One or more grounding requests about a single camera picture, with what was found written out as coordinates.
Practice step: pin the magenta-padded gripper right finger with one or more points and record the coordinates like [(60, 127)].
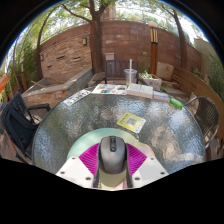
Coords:
[(140, 162)]

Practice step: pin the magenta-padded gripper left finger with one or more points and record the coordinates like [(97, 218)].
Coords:
[(86, 163)]

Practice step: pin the dark grey computer mouse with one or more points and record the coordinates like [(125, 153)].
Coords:
[(113, 155)]

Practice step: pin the pastel green pink mouse pad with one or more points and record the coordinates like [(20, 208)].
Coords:
[(87, 140)]

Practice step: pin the yellow card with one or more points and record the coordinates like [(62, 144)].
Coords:
[(131, 122)]

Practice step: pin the black white patterned leaflet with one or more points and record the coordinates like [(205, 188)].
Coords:
[(76, 97)]

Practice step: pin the small pale notepad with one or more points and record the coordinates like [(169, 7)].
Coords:
[(161, 96)]

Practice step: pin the green tube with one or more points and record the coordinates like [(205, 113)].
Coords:
[(176, 103)]

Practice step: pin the white book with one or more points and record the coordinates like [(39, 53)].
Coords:
[(140, 90)]

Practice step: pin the colourful magazine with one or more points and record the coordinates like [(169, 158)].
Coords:
[(109, 89)]

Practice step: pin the stone garden counter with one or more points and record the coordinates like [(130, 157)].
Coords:
[(53, 91)]

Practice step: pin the black metal chair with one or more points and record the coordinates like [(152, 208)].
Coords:
[(16, 123)]

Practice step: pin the dark wicker chair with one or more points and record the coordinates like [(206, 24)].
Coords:
[(206, 116)]

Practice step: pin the white planter box with plants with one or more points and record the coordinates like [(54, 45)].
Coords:
[(151, 81)]

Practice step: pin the clear plastic cup with straw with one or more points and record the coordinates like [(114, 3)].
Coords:
[(130, 76)]

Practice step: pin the tan stone slab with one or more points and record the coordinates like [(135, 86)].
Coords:
[(165, 71)]

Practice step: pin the curved wooden bench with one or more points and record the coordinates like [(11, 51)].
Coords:
[(200, 88)]

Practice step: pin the dark wooden slatted chair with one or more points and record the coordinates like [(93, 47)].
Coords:
[(115, 69)]

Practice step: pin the orange umbrella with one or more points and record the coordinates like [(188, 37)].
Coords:
[(3, 83)]

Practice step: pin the large tree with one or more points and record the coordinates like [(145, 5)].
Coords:
[(96, 46)]

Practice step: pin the slender tree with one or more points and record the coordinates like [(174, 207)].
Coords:
[(182, 46)]

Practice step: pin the grey wall box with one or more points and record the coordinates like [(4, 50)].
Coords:
[(109, 56)]

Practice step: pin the wooden lamp post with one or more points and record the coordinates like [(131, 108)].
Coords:
[(153, 53)]

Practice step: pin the wall lamp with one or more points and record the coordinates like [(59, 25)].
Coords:
[(84, 41), (42, 57)]

